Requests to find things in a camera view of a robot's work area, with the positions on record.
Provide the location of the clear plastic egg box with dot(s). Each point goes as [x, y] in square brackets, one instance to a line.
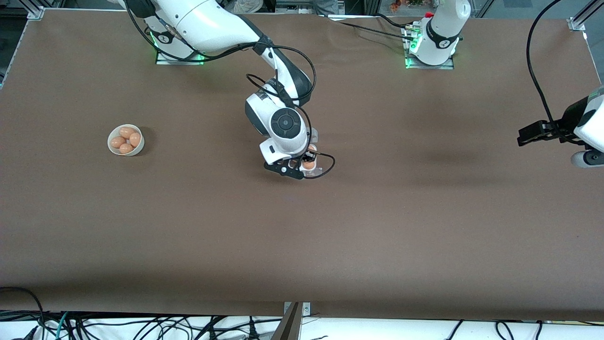
[315, 136]

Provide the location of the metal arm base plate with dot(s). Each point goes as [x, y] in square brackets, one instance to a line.
[163, 57]
[449, 65]

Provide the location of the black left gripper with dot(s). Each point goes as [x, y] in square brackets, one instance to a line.
[565, 125]

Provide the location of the white round bowl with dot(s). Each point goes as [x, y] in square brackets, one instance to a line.
[138, 152]

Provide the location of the orange background object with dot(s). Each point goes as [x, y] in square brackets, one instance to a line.
[395, 5]

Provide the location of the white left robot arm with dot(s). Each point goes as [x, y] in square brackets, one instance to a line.
[441, 33]

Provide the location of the brown table cover sheet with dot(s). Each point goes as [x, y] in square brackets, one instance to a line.
[302, 236]

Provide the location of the silver mounting bracket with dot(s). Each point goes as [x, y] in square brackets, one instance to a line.
[306, 309]

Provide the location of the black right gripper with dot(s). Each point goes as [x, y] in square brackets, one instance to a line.
[311, 154]

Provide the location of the grey camera pole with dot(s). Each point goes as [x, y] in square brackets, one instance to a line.
[289, 326]

